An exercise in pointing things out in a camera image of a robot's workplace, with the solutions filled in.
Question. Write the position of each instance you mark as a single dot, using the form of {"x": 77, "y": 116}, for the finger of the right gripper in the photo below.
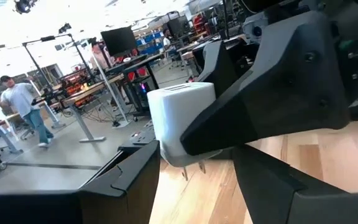
{"x": 219, "y": 65}
{"x": 275, "y": 93}

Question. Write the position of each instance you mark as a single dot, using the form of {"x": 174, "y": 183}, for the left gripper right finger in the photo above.
{"x": 275, "y": 199}

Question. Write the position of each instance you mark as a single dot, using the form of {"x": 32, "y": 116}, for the black computer monitor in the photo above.
{"x": 118, "y": 40}

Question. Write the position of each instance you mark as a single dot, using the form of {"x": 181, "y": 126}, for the blue storage bins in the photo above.
{"x": 149, "y": 46}

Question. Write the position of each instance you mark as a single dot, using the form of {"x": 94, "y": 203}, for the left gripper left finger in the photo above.
{"x": 113, "y": 202}

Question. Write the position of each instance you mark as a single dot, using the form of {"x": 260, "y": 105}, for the black robot station frame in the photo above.
{"x": 47, "y": 38}

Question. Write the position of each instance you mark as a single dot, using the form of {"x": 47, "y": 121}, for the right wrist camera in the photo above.
{"x": 253, "y": 29}

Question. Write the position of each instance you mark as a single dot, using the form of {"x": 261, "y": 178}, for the white wall charger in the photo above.
{"x": 179, "y": 118}

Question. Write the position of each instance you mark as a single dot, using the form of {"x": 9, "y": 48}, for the person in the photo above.
{"x": 99, "y": 57}
{"x": 167, "y": 40}
{"x": 20, "y": 99}

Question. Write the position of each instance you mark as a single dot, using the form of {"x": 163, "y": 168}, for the black standing desk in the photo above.
{"x": 141, "y": 62}

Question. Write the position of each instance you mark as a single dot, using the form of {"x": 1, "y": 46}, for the wooden workbench white legs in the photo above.
{"x": 82, "y": 93}

